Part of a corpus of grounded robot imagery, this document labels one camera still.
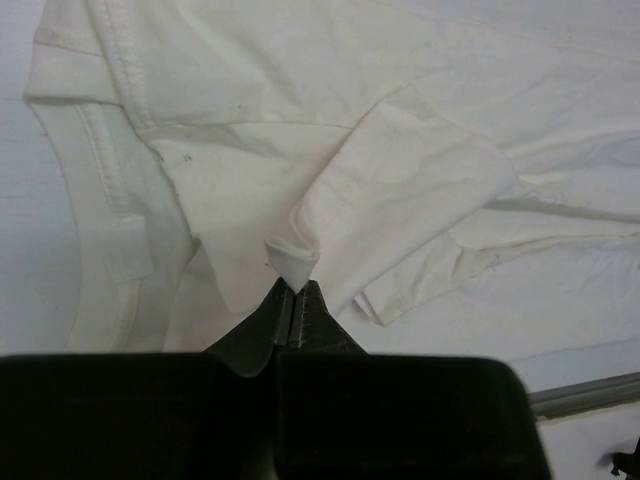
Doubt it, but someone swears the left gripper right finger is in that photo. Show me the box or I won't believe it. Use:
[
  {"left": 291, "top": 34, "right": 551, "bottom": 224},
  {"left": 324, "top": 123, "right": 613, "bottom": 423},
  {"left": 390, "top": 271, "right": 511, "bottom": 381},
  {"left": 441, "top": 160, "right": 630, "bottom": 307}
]
[{"left": 274, "top": 282, "right": 550, "bottom": 479}]

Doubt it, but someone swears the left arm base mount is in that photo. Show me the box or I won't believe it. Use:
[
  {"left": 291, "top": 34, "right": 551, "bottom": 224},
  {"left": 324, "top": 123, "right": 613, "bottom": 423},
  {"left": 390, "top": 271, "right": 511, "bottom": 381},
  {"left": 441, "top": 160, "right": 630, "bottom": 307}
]
[{"left": 609, "top": 440, "right": 640, "bottom": 480}]

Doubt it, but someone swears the aluminium table rail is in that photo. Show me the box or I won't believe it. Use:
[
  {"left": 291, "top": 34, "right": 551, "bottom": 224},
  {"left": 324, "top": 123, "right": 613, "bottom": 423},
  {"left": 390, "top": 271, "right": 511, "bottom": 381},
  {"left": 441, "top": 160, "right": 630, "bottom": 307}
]
[{"left": 529, "top": 373, "right": 639, "bottom": 419}]

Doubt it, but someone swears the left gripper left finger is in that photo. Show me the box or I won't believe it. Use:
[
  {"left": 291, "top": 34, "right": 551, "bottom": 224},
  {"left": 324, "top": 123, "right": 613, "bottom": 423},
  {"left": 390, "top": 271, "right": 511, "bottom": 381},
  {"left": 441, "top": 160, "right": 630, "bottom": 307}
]
[{"left": 1, "top": 281, "right": 293, "bottom": 479}]

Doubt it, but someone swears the white t shirt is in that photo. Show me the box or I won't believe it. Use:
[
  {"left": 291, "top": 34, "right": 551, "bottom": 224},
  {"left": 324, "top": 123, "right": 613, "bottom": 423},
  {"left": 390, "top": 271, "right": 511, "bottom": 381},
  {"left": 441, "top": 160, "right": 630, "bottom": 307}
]
[{"left": 25, "top": 1, "right": 639, "bottom": 359}]

